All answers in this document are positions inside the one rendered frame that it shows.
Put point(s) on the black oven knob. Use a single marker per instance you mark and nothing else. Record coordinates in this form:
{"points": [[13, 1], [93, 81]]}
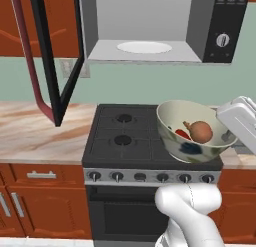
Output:
{"points": [[185, 177], [117, 176], [207, 178], [94, 176], [140, 176], [162, 177]]}

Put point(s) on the red bell pepper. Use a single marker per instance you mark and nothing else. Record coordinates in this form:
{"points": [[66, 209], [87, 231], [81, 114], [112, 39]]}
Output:
{"points": [[182, 134]]}

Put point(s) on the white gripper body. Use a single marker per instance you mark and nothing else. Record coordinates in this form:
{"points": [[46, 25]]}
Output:
{"points": [[240, 124]]}

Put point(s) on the black microwave door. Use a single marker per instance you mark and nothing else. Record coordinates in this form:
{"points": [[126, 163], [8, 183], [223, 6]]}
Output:
{"points": [[46, 47]]}

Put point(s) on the red-brown wall cupboard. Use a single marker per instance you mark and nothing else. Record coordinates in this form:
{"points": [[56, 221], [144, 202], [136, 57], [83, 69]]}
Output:
{"points": [[13, 27]]}

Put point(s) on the grey microwave oven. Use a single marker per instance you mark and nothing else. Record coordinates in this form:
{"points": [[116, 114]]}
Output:
{"points": [[226, 21]]}

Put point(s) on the white microwave turntable plate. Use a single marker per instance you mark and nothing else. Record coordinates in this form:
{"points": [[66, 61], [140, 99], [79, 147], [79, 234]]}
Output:
{"points": [[144, 47]]}

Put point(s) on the cream bowl with coloured spots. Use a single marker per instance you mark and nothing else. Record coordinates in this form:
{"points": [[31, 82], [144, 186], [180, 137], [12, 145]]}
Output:
{"points": [[180, 117]]}

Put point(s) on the grey wall socket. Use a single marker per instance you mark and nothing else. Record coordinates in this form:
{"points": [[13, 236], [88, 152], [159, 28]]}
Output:
{"points": [[66, 69]]}

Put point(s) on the black gas hob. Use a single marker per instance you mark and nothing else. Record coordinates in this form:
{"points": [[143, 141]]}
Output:
{"points": [[123, 137]]}

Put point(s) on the black oven door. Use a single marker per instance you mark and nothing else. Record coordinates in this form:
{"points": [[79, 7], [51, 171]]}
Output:
{"points": [[126, 214]]}

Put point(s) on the red-brown base cupboard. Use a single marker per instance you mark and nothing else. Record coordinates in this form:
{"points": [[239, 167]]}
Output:
{"points": [[238, 204]]}

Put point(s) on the brown onion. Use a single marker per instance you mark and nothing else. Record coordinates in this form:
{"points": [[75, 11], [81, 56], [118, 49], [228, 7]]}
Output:
{"points": [[200, 131]]}

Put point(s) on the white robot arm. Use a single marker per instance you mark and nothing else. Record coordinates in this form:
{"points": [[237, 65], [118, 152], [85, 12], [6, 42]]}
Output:
{"points": [[190, 211]]}

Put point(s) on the red-brown cupboard door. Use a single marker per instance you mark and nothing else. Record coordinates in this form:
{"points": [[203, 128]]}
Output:
{"points": [[6, 224], [56, 211]]}

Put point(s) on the red-brown drawer front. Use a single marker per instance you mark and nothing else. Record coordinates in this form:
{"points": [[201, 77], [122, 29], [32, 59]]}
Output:
{"points": [[4, 174], [66, 174]]}

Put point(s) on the black and silver oven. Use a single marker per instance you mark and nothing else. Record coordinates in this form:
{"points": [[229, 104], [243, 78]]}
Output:
{"points": [[126, 204]]}

